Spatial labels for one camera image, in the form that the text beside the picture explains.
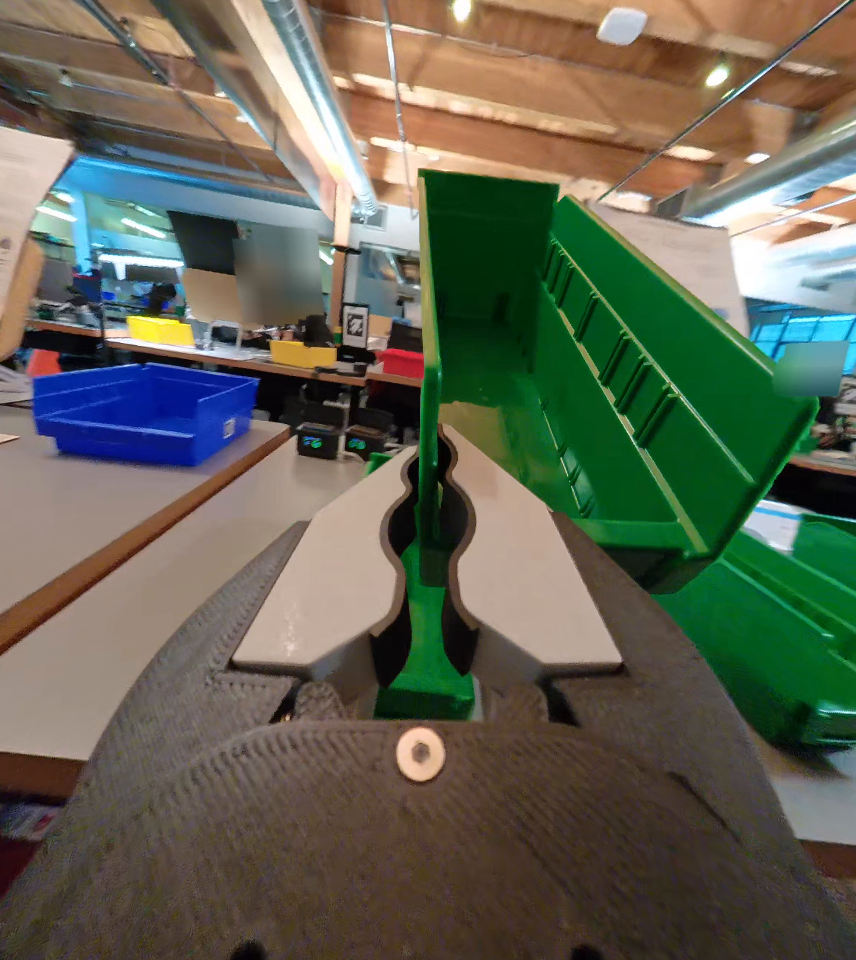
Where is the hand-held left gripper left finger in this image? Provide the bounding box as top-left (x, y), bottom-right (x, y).
top-left (230, 444), bottom-right (421, 689)

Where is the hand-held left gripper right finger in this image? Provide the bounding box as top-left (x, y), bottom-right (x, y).
top-left (437, 426), bottom-right (625, 681)

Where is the grey desk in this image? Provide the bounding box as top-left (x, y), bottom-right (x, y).
top-left (0, 397), bottom-right (292, 691)
top-left (0, 438), bottom-right (856, 890)

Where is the black battery charger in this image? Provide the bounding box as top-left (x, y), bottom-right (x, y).
top-left (296, 420), bottom-right (346, 461)
top-left (345, 423), bottom-right (393, 461)

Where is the large blue bin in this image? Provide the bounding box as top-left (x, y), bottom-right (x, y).
top-left (32, 363), bottom-right (261, 468)

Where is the yellow bin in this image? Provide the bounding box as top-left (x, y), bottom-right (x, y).
top-left (126, 315), bottom-right (196, 348)
top-left (269, 339), bottom-right (339, 369)

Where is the red bin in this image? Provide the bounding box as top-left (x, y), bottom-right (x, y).
top-left (374, 347), bottom-right (426, 380)

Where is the long wooden table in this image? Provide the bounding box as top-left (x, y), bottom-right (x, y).
top-left (26, 318), bottom-right (425, 389)

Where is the white blue paper sheet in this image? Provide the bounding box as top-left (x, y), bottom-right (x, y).
top-left (741, 500), bottom-right (805, 554)

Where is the black monitor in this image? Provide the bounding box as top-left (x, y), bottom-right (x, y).
top-left (167, 210), bottom-right (240, 276)

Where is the white ceiling access point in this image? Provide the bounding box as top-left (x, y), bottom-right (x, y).
top-left (595, 6), bottom-right (649, 48)

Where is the silver air duct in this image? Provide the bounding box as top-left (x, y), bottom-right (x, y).
top-left (259, 0), bottom-right (380, 219)
top-left (679, 97), bottom-right (856, 219)

